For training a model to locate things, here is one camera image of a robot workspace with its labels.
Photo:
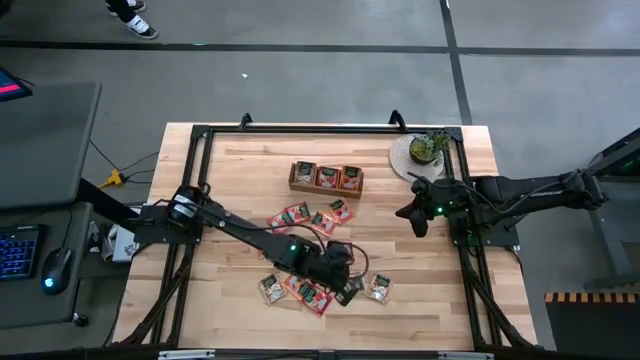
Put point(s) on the small black knob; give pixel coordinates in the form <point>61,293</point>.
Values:
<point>80,319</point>

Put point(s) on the red strawberry tea bag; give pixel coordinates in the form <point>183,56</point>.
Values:
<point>315,300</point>
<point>299,212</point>
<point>328,177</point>
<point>280,220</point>

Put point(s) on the potted succulent, black pot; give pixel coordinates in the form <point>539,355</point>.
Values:
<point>422,149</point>

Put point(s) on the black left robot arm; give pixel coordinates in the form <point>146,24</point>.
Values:
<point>240,227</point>

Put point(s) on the black box, orange hazard stripes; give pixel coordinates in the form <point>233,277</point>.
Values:
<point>595,330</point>

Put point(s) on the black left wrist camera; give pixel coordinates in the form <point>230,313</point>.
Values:
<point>341,251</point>

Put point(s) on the backlit black keyboard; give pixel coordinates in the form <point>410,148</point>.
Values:
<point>17,252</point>

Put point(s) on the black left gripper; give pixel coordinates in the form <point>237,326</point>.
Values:
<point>325,274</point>

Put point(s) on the snack packet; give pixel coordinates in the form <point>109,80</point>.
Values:
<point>379,289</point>

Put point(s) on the round woven white mat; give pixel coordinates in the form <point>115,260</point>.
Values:
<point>400,160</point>

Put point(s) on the grey folding table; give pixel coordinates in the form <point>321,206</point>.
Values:
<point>45,145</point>

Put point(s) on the dark grey desk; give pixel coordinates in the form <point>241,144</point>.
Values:
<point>30,305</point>

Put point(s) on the dark metal stand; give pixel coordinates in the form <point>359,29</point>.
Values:
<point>605,235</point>

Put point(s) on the beige apple tea bag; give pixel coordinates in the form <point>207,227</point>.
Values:
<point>359,284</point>
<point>305,172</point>
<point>272,289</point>

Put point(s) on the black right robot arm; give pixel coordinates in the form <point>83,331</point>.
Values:
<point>530,192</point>

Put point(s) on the silver metal bracket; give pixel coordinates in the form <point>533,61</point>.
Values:
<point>185,355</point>
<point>465,356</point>

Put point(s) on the white box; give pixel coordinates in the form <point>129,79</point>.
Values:
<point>122,247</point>

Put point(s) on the person's shoe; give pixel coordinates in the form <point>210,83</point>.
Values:
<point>135,6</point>
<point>142,27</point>

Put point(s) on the screen with red stripe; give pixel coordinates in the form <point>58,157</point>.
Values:
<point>12,87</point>

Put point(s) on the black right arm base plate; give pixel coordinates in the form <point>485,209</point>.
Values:
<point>500,237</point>

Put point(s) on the person's leg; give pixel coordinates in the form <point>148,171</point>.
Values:
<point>120,11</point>

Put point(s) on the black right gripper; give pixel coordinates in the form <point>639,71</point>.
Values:
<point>435,205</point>

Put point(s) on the black frame clamp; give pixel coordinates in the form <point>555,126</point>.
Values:
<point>245,121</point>
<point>396,120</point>

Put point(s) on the wooden three-compartment box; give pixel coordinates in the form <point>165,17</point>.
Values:
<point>320,191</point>

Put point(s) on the yellow plug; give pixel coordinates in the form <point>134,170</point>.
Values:
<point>115,178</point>

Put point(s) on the black computer mouse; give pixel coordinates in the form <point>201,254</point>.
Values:
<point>56,270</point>

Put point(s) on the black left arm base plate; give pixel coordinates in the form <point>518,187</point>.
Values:
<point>150,232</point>

